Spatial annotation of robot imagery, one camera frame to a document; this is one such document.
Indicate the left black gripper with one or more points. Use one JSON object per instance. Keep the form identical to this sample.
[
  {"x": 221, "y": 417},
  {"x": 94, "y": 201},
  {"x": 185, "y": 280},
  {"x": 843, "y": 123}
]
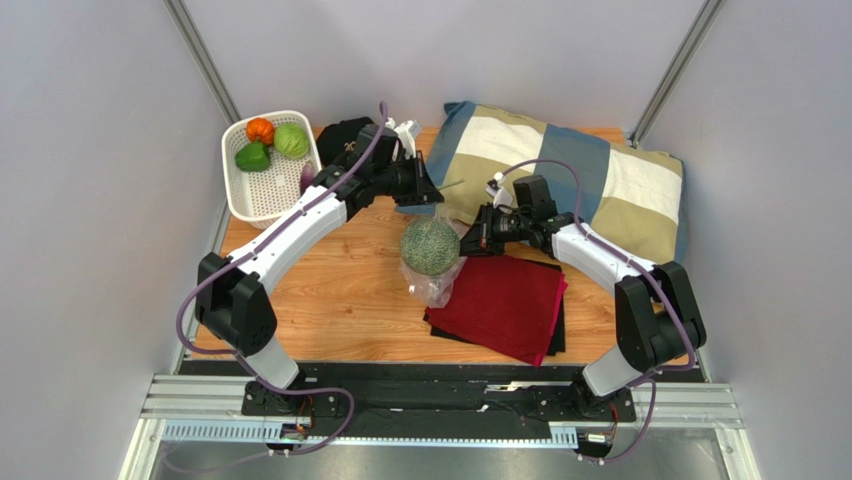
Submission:
[{"x": 421, "y": 191}]

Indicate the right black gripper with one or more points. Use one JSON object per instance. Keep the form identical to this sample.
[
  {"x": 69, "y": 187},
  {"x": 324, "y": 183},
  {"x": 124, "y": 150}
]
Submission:
[{"x": 485, "y": 229}]

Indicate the green netted toy melon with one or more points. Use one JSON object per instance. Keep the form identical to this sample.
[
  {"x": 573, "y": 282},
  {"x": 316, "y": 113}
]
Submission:
[{"x": 430, "y": 245}]

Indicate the clear zip top bag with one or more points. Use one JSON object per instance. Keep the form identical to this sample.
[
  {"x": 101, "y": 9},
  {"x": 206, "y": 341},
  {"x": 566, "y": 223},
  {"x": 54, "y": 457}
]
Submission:
[{"x": 434, "y": 291}]

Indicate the purple toy eggplant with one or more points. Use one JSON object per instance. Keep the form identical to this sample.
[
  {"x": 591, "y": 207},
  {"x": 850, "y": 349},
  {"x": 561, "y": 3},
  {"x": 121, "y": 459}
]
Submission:
[{"x": 307, "y": 176}]

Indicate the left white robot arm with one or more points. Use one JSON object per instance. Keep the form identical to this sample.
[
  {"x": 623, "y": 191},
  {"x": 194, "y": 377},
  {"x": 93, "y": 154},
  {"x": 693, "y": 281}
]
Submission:
[{"x": 233, "y": 302}]

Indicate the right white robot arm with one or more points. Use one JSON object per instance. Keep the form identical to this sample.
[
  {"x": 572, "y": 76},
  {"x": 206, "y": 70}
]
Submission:
[{"x": 656, "y": 313}]

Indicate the red folded cloth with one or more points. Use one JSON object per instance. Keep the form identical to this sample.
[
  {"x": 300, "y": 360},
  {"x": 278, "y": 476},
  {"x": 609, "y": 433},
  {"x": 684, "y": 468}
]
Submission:
[{"x": 506, "y": 306}]

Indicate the black baseball cap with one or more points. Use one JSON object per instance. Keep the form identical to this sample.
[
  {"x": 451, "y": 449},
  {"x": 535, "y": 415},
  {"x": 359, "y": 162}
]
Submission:
[{"x": 339, "y": 138}]

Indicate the green toy cabbage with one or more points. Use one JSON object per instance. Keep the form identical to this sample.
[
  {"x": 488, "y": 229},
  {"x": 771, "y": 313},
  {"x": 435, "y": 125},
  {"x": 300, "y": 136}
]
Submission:
[{"x": 291, "y": 141}]

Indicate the checked blue beige pillow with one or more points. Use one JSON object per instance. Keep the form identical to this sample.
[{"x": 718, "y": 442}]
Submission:
[{"x": 629, "y": 197}]

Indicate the white plastic basket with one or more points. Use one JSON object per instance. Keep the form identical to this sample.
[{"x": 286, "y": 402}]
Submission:
[{"x": 261, "y": 198}]

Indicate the green toy bell pepper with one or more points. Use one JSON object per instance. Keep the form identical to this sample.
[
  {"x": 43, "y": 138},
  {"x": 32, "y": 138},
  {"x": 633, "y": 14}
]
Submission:
[{"x": 253, "y": 157}]

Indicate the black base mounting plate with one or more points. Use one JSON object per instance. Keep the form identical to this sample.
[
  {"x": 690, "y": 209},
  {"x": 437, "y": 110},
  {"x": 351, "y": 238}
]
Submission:
[{"x": 422, "y": 400}]

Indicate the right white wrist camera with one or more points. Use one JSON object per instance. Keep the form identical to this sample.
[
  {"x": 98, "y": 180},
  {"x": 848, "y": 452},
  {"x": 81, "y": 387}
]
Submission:
[{"x": 501, "y": 198}]

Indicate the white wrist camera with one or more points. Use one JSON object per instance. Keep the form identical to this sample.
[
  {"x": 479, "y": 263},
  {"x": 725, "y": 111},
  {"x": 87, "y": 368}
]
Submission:
[
  {"x": 501, "y": 198},
  {"x": 407, "y": 132}
]

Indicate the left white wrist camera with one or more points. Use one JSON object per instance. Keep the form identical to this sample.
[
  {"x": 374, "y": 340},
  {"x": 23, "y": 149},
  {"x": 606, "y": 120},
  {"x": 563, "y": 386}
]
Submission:
[{"x": 407, "y": 132}]

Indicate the aluminium frame rail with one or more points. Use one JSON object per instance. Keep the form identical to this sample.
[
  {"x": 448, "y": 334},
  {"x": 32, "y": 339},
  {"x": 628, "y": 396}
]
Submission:
[{"x": 191, "y": 426}]

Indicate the left corner aluminium post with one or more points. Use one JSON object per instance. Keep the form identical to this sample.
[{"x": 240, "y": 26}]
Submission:
[{"x": 192, "y": 37}]

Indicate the corner aluminium post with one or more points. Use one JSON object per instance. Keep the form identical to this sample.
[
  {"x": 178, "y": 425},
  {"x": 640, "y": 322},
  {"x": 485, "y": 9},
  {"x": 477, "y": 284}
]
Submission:
[
  {"x": 676, "y": 68},
  {"x": 192, "y": 37}
]

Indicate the right corner aluminium post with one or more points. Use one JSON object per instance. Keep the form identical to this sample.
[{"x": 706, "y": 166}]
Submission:
[{"x": 676, "y": 68}]

